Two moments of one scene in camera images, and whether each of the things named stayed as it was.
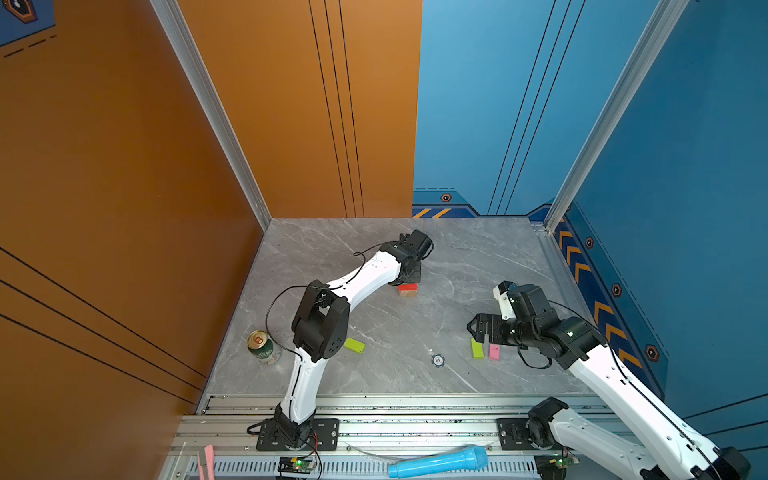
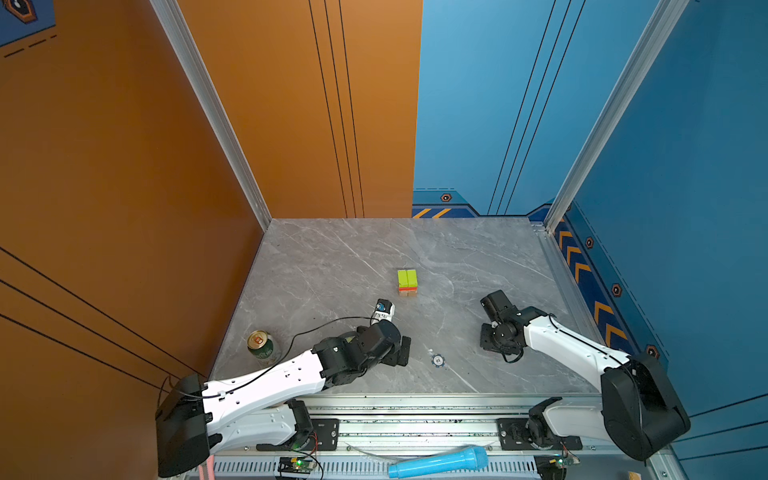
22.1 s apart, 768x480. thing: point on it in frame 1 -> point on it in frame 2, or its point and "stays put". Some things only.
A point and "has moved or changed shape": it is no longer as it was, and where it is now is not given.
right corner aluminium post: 656,32 stays put
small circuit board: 296,465 stays put
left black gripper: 416,277 -> 395,358
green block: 477,349 has moved or changed shape
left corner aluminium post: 213,106 stays put
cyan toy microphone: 473,458 stays put
